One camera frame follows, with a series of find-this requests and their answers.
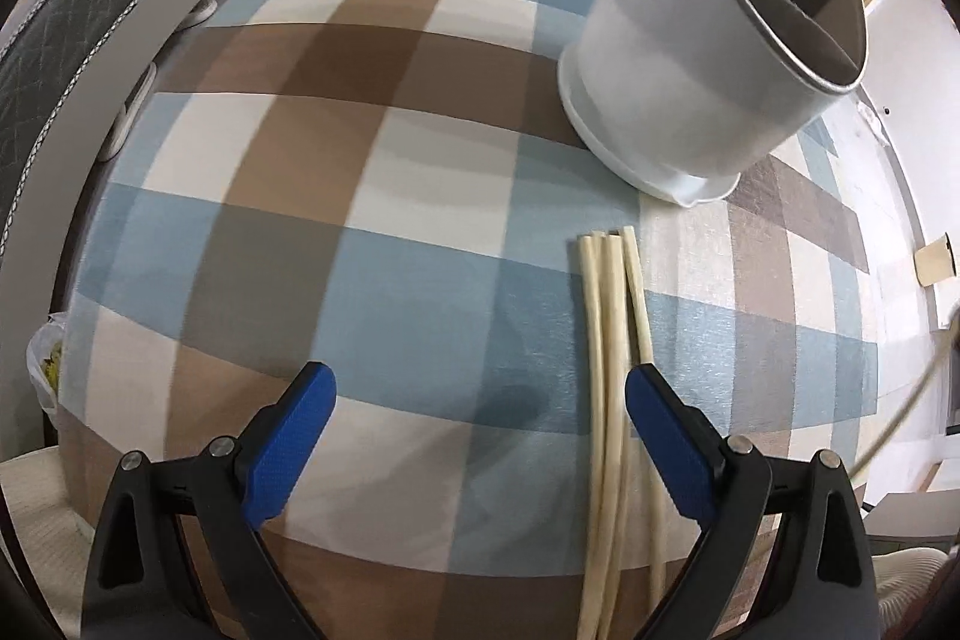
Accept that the plaid tablecloth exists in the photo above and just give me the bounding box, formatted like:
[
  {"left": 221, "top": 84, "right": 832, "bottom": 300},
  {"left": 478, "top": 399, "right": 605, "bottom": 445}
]
[{"left": 56, "top": 0, "right": 882, "bottom": 640}]

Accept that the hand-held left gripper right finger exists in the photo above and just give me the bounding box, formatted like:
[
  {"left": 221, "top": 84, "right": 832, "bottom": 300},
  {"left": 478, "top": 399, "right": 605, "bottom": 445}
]
[{"left": 625, "top": 362, "right": 884, "bottom": 640}]

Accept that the white grey utensil holder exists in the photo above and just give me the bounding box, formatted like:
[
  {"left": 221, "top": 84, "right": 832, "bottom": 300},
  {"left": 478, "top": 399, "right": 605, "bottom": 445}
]
[{"left": 556, "top": 0, "right": 871, "bottom": 208}]

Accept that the cream trash bin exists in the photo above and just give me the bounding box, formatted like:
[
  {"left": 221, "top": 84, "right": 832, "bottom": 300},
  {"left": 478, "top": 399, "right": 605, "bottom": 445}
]
[{"left": 915, "top": 239, "right": 958, "bottom": 289}]

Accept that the beige ribbed cushion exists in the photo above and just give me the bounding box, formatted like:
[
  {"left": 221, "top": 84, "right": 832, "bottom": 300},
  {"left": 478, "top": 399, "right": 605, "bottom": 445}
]
[
  {"left": 876, "top": 546, "right": 957, "bottom": 620},
  {"left": 0, "top": 449, "right": 85, "bottom": 611}
]

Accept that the grey quilted bed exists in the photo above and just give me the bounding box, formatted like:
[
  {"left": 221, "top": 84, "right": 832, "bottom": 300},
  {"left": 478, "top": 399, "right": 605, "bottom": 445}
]
[{"left": 0, "top": 0, "right": 260, "bottom": 251}]

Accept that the white cloth on floor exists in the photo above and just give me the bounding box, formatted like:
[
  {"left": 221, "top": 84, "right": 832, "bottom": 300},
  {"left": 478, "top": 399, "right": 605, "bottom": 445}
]
[{"left": 855, "top": 101, "right": 887, "bottom": 140}]

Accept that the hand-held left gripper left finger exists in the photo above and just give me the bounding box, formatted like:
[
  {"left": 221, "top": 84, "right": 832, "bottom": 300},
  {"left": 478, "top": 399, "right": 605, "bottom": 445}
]
[{"left": 79, "top": 361, "right": 337, "bottom": 640}]

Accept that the grey flat panel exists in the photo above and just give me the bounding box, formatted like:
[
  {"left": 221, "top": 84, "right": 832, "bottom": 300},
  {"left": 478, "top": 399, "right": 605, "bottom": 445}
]
[{"left": 862, "top": 490, "right": 960, "bottom": 542}]

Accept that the clear plastic bag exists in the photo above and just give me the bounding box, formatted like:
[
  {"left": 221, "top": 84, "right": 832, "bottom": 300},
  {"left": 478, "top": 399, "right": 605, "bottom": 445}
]
[{"left": 26, "top": 312, "right": 74, "bottom": 417}]

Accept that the pale wooden chopstick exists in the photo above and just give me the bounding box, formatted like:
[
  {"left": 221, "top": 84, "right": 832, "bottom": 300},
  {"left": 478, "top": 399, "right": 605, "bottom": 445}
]
[
  {"left": 591, "top": 231, "right": 620, "bottom": 640},
  {"left": 619, "top": 225, "right": 668, "bottom": 607},
  {"left": 851, "top": 301, "right": 960, "bottom": 485},
  {"left": 576, "top": 235, "right": 610, "bottom": 640},
  {"left": 596, "top": 233, "right": 629, "bottom": 640}
]

